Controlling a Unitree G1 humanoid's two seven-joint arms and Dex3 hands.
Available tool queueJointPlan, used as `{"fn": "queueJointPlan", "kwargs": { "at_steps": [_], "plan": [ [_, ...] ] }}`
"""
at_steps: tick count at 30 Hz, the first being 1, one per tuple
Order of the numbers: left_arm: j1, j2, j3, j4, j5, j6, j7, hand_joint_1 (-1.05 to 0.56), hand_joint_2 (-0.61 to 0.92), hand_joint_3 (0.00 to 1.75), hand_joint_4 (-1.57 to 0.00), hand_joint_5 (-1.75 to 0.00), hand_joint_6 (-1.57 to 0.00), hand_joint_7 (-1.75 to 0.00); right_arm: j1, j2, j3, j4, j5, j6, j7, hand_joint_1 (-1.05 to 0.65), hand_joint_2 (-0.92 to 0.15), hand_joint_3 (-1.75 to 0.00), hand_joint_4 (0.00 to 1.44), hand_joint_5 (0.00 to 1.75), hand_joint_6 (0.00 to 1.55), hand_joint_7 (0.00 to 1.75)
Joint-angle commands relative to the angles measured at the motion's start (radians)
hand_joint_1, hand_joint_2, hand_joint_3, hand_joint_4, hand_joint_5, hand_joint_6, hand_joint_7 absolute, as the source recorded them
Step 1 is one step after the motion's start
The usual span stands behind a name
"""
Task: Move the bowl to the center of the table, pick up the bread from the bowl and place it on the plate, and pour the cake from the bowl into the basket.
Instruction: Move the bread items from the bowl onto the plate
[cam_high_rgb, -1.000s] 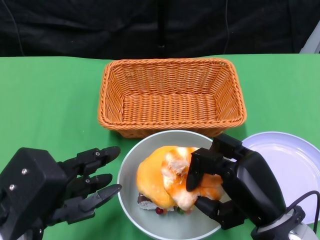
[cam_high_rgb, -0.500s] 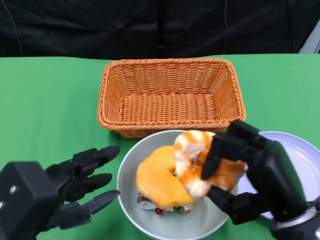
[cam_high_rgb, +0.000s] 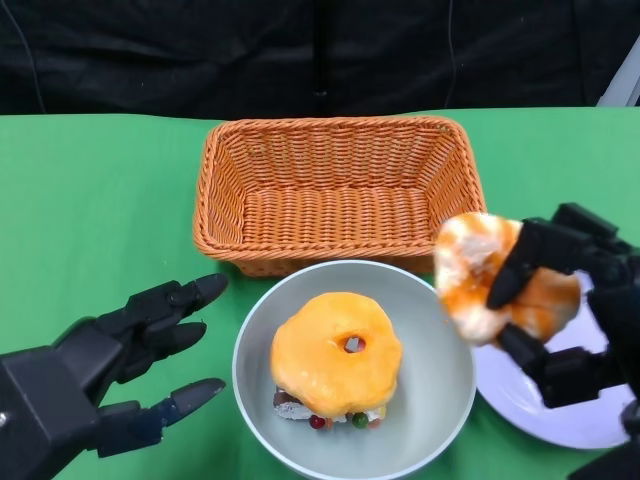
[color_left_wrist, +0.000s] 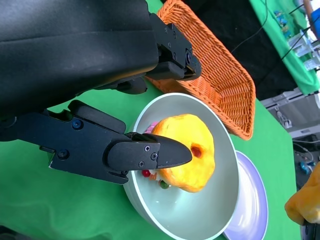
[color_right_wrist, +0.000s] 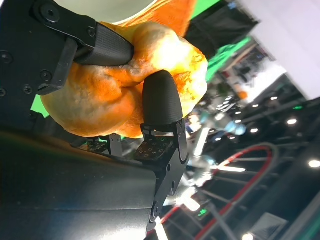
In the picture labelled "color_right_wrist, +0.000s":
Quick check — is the plain yellow ring bread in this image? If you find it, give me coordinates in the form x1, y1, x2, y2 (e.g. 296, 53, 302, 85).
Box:
39, 21, 209, 140

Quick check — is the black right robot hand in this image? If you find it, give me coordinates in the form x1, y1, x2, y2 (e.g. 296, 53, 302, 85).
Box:
0, 0, 191, 240

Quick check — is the red cable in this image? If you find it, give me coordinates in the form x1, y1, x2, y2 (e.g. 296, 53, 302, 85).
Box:
159, 144, 275, 240

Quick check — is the black backdrop curtain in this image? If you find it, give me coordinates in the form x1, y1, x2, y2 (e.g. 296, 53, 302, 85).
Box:
184, 4, 260, 63

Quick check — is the pale grey ceramic bowl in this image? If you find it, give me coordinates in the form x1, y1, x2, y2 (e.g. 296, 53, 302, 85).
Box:
94, 0, 161, 25

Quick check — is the green cloth background table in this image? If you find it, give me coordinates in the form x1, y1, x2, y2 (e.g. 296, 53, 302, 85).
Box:
206, 36, 254, 76

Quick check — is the orange wicker basket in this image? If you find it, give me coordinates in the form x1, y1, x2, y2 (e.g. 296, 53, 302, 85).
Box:
129, 0, 199, 38

